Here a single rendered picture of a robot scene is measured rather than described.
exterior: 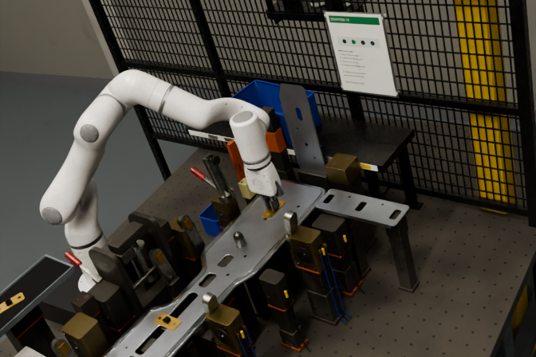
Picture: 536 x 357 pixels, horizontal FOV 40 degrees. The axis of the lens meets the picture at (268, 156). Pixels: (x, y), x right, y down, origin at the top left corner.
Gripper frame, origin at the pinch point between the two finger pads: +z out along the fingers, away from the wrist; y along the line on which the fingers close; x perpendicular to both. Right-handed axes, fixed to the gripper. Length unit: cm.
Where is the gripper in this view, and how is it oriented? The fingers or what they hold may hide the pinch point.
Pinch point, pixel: (271, 202)
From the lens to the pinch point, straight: 224.3
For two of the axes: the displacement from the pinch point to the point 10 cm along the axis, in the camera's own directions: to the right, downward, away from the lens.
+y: 7.7, 1.6, -6.2
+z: 2.6, 8.1, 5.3
